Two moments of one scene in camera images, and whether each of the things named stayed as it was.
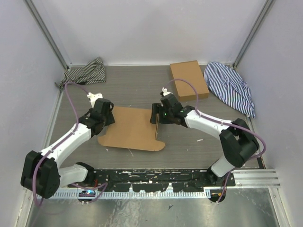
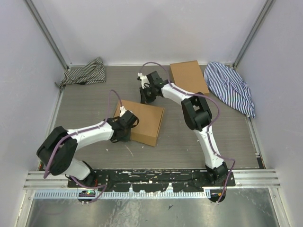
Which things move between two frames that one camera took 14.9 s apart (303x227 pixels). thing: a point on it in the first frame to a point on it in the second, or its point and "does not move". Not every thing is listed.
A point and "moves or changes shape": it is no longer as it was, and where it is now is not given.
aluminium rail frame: [256, 178] does not move
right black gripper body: [165, 116] to [147, 93]
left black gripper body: [108, 120] to [126, 136]
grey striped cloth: [93, 72] does not move
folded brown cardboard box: [191, 72] does not move
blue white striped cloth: [227, 84] does not move
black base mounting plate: [154, 179] does not move
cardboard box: [131, 129] moves or changes shape
